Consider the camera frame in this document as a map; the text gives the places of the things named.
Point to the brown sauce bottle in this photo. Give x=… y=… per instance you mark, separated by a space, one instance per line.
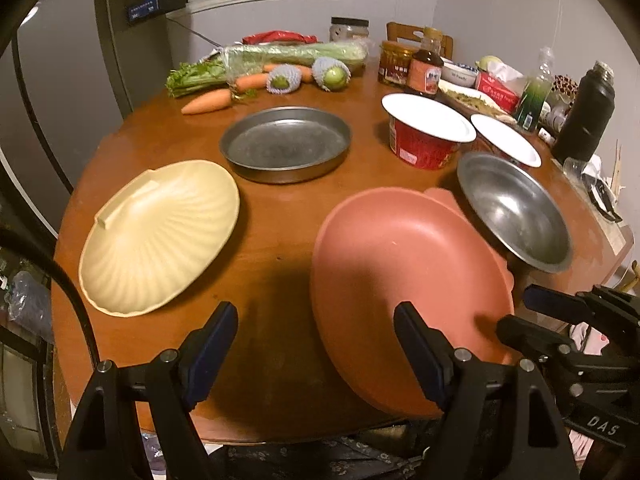
x=426 y=65

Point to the white dish with pickles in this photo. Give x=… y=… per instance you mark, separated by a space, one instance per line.
x=469 y=101

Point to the green liquid plastic bottle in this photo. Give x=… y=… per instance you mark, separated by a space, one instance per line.
x=535 y=93

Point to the black thermos flask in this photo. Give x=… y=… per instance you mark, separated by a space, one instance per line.
x=586 y=122

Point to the carrot middle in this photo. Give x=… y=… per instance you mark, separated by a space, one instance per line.
x=251 y=82

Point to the large steel bowl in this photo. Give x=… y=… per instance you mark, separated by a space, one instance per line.
x=517 y=210

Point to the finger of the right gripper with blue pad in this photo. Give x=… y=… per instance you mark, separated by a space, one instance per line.
x=543 y=299

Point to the round metal pan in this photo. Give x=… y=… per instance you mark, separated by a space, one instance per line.
x=286 y=144

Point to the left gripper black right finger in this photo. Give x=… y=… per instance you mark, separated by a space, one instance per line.
x=428 y=352

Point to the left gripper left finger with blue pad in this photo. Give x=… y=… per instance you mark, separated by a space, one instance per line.
x=203 y=352

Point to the green fruit foam net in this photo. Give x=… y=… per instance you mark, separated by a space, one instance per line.
x=330 y=74
x=284 y=79

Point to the celery in plastic bag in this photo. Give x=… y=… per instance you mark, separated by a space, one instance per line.
x=226 y=64

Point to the plastic jar black lid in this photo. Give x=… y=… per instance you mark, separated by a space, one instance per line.
x=348 y=28

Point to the chili sauce glass jar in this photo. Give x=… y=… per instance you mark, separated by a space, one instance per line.
x=395 y=59

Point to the red white enamel bowl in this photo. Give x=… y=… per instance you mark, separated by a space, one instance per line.
x=506 y=140
x=424 y=133

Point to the green fruit foam net left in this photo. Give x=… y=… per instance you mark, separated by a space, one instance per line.
x=284 y=79

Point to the red tissue pack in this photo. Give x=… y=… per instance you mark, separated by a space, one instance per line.
x=501 y=82

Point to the cream shell-shaped plate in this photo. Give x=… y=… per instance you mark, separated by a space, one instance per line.
x=156 y=236

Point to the red snack bag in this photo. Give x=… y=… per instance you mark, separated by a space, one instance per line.
x=279 y=36

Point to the small white ceramic bowl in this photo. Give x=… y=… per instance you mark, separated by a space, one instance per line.
x=460 y=74

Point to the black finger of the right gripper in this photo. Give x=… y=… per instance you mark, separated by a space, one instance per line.
x=531 y=340

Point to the pink plastic plate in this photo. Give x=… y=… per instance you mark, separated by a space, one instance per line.
x=384 y=246

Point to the blue box on shelf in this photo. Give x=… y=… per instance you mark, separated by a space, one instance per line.
x=143 y=10

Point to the grey refrigerator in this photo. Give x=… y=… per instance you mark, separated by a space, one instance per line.
x=57 y=104

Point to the carrot behind fruit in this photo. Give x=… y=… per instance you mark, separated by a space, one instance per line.
x=307 y=76

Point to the green fruit foam net right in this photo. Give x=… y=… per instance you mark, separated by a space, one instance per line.
x=330 y=74

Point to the wooden chair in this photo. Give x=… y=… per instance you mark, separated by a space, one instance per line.
x=414 y=34

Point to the carrot front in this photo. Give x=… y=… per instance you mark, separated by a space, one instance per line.
x=210 y=102

